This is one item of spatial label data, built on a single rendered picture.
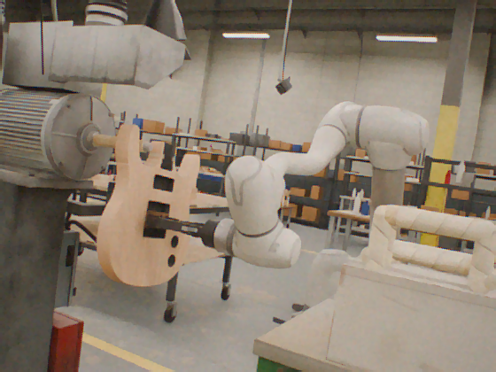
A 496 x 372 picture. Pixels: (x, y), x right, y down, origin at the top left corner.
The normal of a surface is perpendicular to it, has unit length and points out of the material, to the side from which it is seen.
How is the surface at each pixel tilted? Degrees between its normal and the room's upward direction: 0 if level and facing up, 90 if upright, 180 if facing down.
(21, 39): 90
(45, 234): 90
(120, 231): 87
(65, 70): 90
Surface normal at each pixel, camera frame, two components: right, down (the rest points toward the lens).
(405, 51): -0.47, -0.03
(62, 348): 0.87, 0.15
